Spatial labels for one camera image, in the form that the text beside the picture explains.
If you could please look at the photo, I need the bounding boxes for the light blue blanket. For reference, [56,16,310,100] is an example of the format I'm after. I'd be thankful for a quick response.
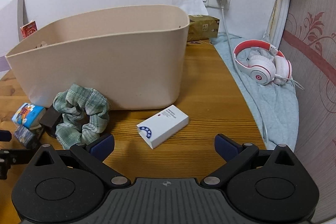
[211,34,299,150]

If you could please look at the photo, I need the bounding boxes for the blue cartoon tissue pack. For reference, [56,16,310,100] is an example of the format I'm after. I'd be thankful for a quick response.
[11,103,46,129]

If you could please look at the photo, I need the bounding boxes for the red white headphones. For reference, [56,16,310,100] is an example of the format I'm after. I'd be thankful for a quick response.
[233,40,304,90]

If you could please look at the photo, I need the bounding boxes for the red white milk carton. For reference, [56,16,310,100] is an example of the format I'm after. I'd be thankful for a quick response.
[20,20,38,39]

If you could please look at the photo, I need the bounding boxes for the white purple headboard panel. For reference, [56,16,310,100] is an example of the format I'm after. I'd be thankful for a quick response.
[0,0,28,78]

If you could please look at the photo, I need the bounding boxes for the white medicine box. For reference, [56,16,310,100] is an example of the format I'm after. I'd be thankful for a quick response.
[137,105,189,149]

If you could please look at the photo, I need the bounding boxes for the beige plastic storage bin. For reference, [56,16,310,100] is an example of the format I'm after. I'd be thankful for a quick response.
[6,5,190,110]

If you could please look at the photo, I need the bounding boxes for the green fabric scrunchie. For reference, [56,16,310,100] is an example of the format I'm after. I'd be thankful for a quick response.
[52,84,110,149]

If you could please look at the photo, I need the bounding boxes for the white door frame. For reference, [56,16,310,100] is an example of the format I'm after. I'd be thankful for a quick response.
[269,0,290,48]

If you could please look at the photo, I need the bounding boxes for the gold tissue box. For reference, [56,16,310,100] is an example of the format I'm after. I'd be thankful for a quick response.
[172,0,220,42]

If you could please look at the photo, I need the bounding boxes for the white charger cable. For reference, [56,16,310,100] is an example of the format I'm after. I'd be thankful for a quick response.
[220,0,280,143]

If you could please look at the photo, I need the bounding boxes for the dark brown small box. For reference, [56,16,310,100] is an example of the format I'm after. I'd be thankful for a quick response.
[39,105,63,138]

